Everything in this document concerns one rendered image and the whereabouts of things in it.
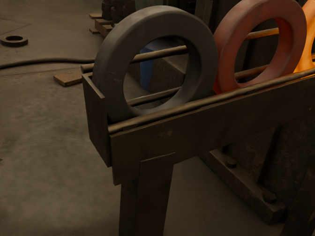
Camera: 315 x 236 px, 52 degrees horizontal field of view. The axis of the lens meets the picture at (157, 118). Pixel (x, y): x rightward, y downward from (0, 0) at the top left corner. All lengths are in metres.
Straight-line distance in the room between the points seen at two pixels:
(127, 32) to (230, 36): 0.16
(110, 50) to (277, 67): 0.32
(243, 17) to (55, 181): 0.95
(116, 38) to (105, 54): 0.02
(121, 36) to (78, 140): 1.10
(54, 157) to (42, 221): 0.33
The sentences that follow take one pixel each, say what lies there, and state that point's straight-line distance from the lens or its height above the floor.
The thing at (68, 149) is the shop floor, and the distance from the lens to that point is 1.41.
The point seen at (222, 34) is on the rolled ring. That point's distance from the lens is 0.49.
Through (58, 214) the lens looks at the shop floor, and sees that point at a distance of 1.14.
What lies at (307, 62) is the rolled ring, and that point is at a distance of 0.65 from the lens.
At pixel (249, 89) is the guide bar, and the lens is 0.52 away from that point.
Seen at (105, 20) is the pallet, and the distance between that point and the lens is 2.79.
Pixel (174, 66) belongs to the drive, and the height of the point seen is 0.24.
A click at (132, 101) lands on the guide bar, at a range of 0.48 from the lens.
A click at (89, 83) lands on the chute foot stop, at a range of 0.42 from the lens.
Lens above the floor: 0.83
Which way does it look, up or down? 30 degrees down
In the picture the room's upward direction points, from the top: 6 degrees clockwise
